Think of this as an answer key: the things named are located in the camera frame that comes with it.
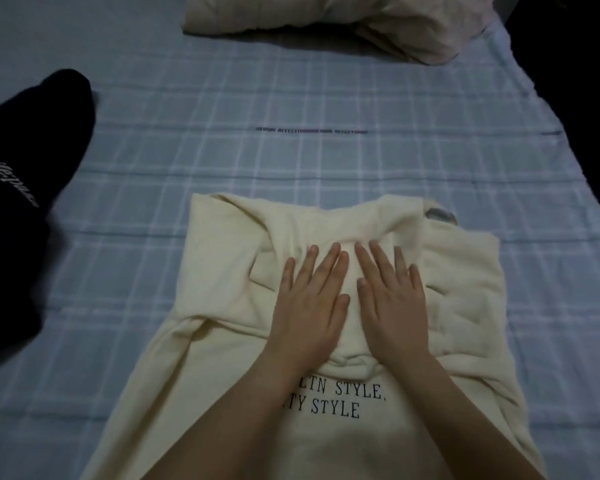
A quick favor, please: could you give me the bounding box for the person's left hand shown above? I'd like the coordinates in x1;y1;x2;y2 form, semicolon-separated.
264;242;351;381

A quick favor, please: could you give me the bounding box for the person's right hand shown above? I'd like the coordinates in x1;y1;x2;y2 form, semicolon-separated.
353;239;429;377

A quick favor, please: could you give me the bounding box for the cream printed hoodie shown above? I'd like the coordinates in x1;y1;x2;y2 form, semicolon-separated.
79;192;546;480

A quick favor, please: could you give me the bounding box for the bed with blue plaid sheet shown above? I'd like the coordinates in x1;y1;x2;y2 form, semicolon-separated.
0;0;600;480

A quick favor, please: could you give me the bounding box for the black hoodie with white lettering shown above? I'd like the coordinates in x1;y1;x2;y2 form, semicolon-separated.
0;68;97;381

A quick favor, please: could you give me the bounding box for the person's left forearm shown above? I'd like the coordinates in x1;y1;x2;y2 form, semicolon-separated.
142;352;316;480

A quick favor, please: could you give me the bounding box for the person's right forearm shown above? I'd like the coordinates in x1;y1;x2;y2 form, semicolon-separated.
379;347;549;480

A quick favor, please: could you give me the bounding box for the pinkish crumpled blanket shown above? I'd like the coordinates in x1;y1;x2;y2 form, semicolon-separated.
352;0;497;65

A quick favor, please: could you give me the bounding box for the beige crumpled duvet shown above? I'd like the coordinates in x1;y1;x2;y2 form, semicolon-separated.
182;0;381;45

